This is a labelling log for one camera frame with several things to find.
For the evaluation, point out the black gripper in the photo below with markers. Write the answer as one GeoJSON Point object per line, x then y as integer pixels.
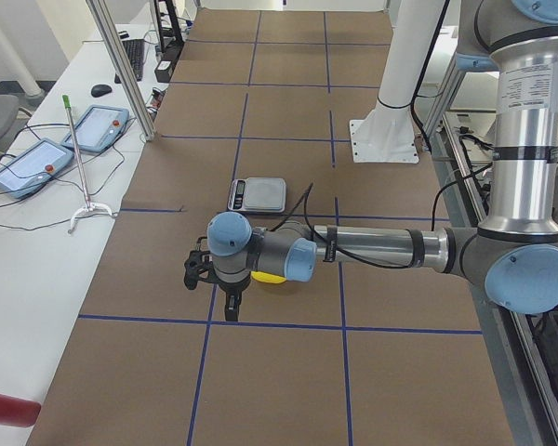
{"type": "Point", "coordinates": [230, 287]}

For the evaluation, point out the yellow mango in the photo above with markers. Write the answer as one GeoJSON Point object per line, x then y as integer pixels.
{"type": "Point", "coordinates": [269, 278]}

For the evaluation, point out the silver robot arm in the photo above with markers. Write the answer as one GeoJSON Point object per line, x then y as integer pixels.
{"type": "Point", "coordinates": [519, 39]}

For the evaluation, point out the silver digital kitchen scale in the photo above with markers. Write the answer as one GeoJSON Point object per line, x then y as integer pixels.
{"type": "Point", "coordinates": [265, 195]}

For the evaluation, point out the green tipped grabber stick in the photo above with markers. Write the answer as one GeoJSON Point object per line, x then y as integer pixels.
{"type": "Point", "coordinates": [89, 208]}

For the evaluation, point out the far blue teach pendant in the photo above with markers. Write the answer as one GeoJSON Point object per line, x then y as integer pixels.
{"type": "Point", "coordinates": [99, 126]}

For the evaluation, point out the blue teach pendant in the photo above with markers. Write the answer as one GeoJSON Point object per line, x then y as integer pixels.
{"type": "Point", "coordinates": [32, 169]}
{"type": "Point", "coordinates": [99, 126]}

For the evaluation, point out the black small box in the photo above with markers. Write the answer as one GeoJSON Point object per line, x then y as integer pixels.
{"type": "Point", "coordinates": [164, 71]}

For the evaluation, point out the near blue teach pendant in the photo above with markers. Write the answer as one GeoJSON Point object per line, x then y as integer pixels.
{"type": "Point", "coordinates": [32, 169]}

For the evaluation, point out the black computer mouse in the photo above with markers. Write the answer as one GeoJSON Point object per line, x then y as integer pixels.
{"type": "Point", "coordinates": [100, 90]}

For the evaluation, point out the red cylinder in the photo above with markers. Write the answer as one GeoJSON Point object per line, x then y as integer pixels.
{"type": "Point", "coordinates": [18, 412]}

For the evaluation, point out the black monitor stand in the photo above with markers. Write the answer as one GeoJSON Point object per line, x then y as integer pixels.
{"type": "Point", "coordinates": [167, 24]}

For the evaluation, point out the black keyboard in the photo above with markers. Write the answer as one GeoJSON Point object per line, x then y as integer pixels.
{"type": "Point", "coordinates": [134, 49]}

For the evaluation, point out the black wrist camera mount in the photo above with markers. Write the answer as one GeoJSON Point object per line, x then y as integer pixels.
{"type": "Point", "coordinates": [199, 266]}

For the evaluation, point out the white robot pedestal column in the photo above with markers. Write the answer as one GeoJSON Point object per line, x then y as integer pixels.
{"type": "Point", "coordinates": [386, 135]}

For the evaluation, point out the aluminium frame rail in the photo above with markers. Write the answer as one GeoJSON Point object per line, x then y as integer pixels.
{"type": "Point", "coordinates": [514, 281]}

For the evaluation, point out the aluminium frame post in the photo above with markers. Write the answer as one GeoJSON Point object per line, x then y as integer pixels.
{"type": "Point", "coordinates": [108, 31]}

